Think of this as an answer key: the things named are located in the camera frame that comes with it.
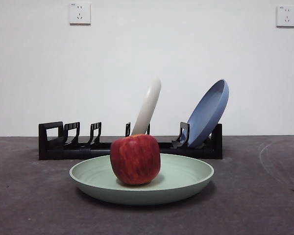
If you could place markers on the blue plate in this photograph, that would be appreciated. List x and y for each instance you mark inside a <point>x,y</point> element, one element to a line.
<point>207,115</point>

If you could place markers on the red apple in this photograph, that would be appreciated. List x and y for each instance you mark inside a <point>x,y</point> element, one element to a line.
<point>135,159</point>

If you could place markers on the black plate rack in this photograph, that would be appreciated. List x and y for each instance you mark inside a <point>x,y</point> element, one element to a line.
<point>71,153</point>

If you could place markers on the green plate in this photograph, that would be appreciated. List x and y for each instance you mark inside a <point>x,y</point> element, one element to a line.
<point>182,176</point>

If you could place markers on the white plate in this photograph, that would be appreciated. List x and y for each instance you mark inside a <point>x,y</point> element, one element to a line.
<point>150,106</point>

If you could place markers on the white wall socket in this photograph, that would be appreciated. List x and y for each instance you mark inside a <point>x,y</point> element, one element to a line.
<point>80,13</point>
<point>286,16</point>

